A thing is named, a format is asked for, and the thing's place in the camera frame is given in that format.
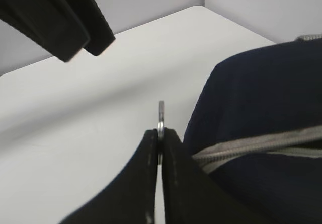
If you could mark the navy and white lunch bag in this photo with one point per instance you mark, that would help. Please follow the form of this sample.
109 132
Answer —
256 130

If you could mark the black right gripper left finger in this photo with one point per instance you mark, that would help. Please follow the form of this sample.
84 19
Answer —
130 197

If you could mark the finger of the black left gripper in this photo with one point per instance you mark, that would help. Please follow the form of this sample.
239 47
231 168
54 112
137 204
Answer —
52 24
95 20

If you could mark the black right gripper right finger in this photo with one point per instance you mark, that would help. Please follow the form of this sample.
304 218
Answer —
190 196

